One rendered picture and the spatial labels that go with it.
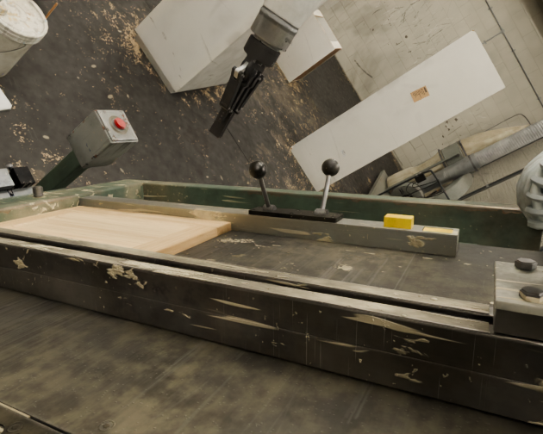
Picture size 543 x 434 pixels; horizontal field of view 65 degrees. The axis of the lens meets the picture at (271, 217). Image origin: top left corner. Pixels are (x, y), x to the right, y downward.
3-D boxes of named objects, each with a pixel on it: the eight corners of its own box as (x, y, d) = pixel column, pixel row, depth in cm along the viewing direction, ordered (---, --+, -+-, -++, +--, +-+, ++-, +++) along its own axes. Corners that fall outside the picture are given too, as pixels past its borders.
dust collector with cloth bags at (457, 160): (375, 174, 699) (515, 98, 590) (396, 209, 706) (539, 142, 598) (359, 201, 580) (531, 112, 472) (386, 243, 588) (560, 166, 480)
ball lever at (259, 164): (266, 207, 96) (251, 156, 88) (281, 208, 94) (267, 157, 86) (259, 218, 93) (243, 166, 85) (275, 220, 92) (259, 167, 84)
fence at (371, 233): (95, 208, 122) (93, 195, 121) (458, 249, 79) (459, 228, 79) (80, 212, 117) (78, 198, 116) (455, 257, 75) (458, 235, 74)
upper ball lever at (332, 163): (315, 220, 90) (326, 163, 93) (332, 222, 88) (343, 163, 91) (308, 215, 87) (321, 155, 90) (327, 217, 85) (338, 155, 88)
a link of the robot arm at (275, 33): (303, 33, 93) (289, 58, 95) (271, 10, 94) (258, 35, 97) (290, 25, 85) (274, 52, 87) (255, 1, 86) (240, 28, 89)
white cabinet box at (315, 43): (277, 44, 597) (320, 9, 562) (299, 80, 604) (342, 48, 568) (265, 44, 558) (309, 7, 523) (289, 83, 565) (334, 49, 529)
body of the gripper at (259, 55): (272, 49, 87) (250, 89, 91) (286, 54, 95) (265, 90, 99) (245, 29, 89) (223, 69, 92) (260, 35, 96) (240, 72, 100)
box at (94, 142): (93, 137, 151) (123, 108, 142) (109, 166, 150) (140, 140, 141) (64, 138, 140) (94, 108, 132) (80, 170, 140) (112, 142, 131)
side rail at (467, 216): (157, 213, 145) (154, 180, 142) (536, 253, 96) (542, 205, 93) (144, 216, 139) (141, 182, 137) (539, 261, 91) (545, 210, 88)
